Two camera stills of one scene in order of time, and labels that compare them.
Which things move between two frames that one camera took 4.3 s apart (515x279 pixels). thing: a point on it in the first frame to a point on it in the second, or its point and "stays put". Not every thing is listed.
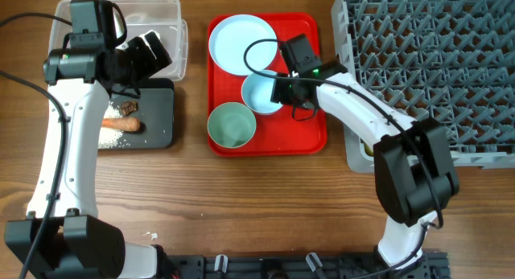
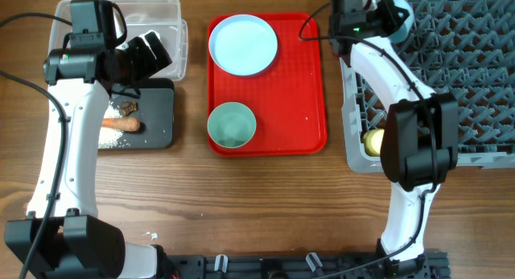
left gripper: [148, 64] stays put
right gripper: [279, 94] to [385, 10]
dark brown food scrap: [129, 107] stays put
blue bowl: [257, 92] to [405, 27]
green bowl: [232, 125] stays put
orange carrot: [125, 124] stays put
